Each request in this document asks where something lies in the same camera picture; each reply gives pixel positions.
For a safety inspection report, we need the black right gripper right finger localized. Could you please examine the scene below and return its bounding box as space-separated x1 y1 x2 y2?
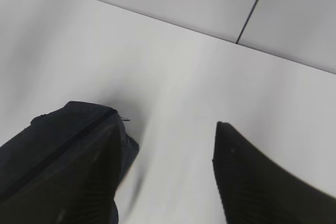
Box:
213 122 335 223

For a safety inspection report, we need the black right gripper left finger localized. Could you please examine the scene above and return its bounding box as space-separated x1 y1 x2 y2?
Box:
1 125 121 223

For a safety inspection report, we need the navy blue lunch bag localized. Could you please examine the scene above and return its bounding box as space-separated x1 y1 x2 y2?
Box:
0 100 140 224

